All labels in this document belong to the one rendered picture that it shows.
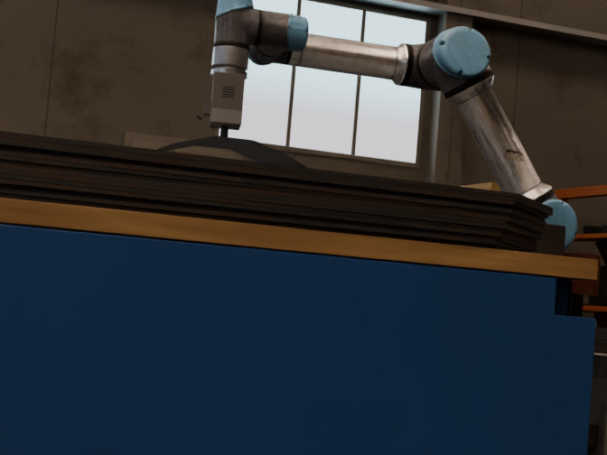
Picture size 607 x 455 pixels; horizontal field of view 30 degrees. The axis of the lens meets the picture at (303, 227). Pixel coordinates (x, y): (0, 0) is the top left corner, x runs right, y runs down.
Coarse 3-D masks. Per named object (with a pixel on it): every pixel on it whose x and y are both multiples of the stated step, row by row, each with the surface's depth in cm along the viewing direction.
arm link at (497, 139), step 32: (448, 32) 241; (448, 64) 239; (480, 64) 241; (448, 96) 245; (480, 96) 243; (480, 128) 245; (512, 128) 246; (512, 160) 244; (512, 192) 246; (544, 192) 244; (576, 224) 245
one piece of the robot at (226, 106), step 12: (216, 72) 230; (228, 72) 230; (240, 72) 231; (216, 84) 230; (228, 84) 230; (240, 84) 230; (216, 96) 229; (228, 96) 230; (240, 96) 230; (204, 108) 232; (216, 108) 229; (228, 108) 229; (240, 108) 230; (216, 120) 229; (228, 120) 229; (240, 120) 230; (228, 132) 233
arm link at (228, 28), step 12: (228, 0) 232; (240, 0) 232; (252, 0) 235; (216, 12) 234; (228, 12) 231; (240, 12) 232; (252, 12) 233; (216, 24) 233; (228, 24) 231; (240, 24) 231; (252, 24) 232; (216, 36) 233; (228, 36) 231; (240, 36) 231; (252, 36) 233
